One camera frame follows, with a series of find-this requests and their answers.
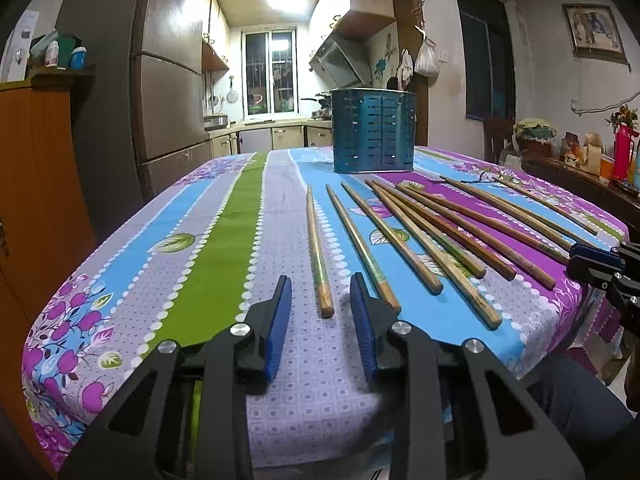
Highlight blue flower wall sticker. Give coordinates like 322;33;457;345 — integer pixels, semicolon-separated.
374;34;399;87

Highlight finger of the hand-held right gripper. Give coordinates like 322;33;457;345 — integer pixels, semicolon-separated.
571;241;640;271
566;255;640;331

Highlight beige carton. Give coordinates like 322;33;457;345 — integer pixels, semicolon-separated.
582;132;604;174

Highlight blue perforated utensil holder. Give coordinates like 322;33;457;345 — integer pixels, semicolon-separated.
331;87;417;175

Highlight colourful printed tablecloth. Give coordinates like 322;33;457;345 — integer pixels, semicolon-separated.
22;146;631;471

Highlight wooden chair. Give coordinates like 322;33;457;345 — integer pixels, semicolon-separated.
482;116;516;164

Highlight covered basket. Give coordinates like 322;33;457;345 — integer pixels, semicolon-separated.
513;118;557;159

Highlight beige wall cabinets over hood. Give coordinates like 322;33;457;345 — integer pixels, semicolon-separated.
309;0;397;45

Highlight artificial flower bunch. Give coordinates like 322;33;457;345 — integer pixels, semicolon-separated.
604;104;640;134

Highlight steel range hood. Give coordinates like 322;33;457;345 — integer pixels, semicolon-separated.
309;30;372;89

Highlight dark window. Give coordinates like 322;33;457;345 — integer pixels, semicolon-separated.
457;0;516;122

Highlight red thermos flask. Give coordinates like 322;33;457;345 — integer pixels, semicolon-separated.
610;126;639;184

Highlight person's trouser leg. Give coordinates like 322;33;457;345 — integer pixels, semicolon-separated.
524;350;636;461

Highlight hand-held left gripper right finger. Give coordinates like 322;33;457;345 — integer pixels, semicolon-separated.
350;272;586;480

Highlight barred kitchen window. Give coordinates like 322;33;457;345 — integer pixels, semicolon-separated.
243;30;297;117

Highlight hanging white plastic bag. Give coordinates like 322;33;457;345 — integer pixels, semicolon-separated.
414;36;440;77

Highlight glass jar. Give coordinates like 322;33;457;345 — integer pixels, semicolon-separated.
560;132;582;164

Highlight green plastic container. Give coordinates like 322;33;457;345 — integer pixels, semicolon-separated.
57;35;82;69

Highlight white wall cable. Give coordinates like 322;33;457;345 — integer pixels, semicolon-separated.
571;91;640;115

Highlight dark wooden sideboard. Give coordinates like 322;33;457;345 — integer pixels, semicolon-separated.
521;156;640;233

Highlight framed wall picture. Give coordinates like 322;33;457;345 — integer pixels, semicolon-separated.
562;3;629;59

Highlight orange wooden cabinet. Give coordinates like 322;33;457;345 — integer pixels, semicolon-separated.
0;72;97;480

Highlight beige wall cabinets over sink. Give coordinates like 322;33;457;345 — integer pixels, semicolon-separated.
202;0;231;72

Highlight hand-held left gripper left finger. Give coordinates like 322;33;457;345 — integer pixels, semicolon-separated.
59;275;293;480

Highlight hanging kitchen cloths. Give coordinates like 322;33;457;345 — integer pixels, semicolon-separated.
397;49;415;92

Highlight group of wooden chopsticks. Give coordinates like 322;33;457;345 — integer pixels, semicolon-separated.
305;174;600;331

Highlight brown refrigerator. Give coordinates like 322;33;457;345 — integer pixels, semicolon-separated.
55;0;213;201

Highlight beige kitchen base cabinets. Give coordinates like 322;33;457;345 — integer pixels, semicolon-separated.
205;120;333;160

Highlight black wok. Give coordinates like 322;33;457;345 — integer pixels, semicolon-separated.
300;91;334;111

